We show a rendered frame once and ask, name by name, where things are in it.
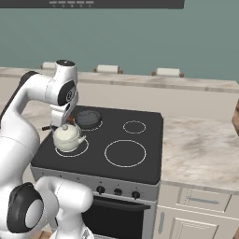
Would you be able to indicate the black stove knob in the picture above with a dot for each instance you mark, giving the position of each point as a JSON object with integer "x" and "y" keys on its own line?
{"x": 100, "y": 189}
{"x": 135, "y": 195}
{"x": 117, "y": 191}

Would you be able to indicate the dark grey range hood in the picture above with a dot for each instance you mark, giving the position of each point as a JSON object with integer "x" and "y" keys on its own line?
{"x": 93, "y": 3}

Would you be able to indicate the brown wooden object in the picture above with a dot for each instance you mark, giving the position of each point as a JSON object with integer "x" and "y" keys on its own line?
{"x": 236, "y": 118}

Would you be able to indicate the cream drawer front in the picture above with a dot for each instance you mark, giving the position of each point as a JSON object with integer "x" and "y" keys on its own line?
{"x": 203, "y": 199}

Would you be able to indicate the cream cupboard door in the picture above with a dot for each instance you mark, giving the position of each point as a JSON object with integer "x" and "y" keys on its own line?
{"x": 193, "y": 227}

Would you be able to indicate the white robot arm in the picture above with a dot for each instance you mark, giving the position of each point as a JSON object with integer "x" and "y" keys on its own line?
{"x": 18, "y": 146}

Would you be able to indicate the dark grey pan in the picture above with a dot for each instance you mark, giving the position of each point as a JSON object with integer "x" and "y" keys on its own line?
{"x": 88, "y": 119}

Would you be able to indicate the cream kettle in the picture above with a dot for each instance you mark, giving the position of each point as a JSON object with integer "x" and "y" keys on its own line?
{"x": 67, "y": 139}

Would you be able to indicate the black hob stove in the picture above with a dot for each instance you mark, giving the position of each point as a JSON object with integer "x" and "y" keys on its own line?
{"x": 124, "y": 161}

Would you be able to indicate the white cushioned stool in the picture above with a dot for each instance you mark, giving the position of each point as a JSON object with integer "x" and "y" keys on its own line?
{"x": 107, "y": 68}
{"x": 168, "y": 72}
{"x": 49, "y": 65}

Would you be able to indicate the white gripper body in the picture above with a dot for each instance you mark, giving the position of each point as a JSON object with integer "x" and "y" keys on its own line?
{"x": 59, "y": 119}

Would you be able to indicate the black oven door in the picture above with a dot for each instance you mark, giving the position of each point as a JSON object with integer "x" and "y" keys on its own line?
{"x": 115, "y": 222}

